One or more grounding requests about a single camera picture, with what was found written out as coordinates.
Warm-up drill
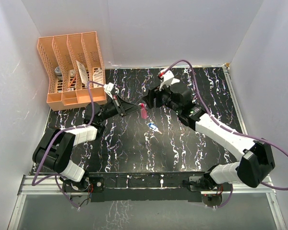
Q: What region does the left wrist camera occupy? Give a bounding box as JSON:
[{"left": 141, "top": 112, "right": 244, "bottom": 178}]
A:
[{"left": 103, "top": 82, "right": 119, "bottom": 99}]

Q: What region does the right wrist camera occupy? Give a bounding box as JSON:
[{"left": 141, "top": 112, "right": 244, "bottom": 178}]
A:
[{"left": 158, "top": 69, "right": 180, "bottom": 91}]

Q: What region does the blue key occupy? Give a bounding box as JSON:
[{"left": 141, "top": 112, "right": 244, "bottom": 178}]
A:
[{"left": 148, "top": 123, "right": 162, "bottom": 134}]

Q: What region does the orange file organizer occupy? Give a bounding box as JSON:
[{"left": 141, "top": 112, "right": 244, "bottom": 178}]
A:
[{"left": 37, "top": 32, "right": 107, "bottom": 111}]

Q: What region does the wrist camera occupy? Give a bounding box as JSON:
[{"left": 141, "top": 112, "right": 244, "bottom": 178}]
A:
[
  {"left": 158, "top": 69, "right": 180, "bottom": 91},
  {"left": 103, "top": 82, "right": 119, "bottom": 99}
]

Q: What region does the round tin in organizer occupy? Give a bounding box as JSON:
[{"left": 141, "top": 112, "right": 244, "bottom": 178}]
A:
[{"left": 54, "top": 66, "right": 62, "bottom": 77}]

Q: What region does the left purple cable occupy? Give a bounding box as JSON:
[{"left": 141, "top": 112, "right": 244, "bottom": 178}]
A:
[{"left": 31, "top": 80, "right": 111, "bottom": 186}]

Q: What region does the white paper packet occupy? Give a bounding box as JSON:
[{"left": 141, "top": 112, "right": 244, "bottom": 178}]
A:
[{"left": 76, "top": 60, "right": 89, "bottom": 87}]

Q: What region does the white labelled packet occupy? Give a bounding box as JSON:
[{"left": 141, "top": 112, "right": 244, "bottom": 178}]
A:
[{"left": 93, "top": 68, "right": 104, "bottom": 88}]

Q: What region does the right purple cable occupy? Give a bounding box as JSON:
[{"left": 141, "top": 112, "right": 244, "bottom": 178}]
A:
[{"left": 163, "top": 59, "right": 288, "bottom": 191}]

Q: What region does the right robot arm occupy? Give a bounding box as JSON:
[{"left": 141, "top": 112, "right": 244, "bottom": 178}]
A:
[{"left": 143, "top": 82, "right": 275, "bottom": 190}]

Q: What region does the purple cable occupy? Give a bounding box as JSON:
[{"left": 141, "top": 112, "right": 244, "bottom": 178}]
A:
[
  {"left": 163, "top": 59, "right": 288, "bottom": 191},
  {"left": 31, "top": 80, "right": 111, "bottom": 186}
]

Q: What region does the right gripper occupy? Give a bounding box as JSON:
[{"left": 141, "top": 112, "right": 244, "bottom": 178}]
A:
[{"left": 143, "top": 80, "right": 181, "bottom": 114}]

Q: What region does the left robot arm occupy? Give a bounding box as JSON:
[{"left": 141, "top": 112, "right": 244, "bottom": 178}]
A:
[{"left": 33, "top": 95, "right": 141, "bottom": 191}]

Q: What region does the pink keyring strap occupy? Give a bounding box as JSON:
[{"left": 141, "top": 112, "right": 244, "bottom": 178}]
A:
[{"left": 139, "top": 103, "right": 148, "bottom": 120}]

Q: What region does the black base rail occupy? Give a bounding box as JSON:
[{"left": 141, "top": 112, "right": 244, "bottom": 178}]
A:
[{"left": 63, "top": 172, "right": 231, "bottom": 206}]

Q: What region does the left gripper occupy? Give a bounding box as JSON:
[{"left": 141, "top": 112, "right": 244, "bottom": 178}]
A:
[{"left": 97, "top": 94, "right": 141, "bottom": 123}]

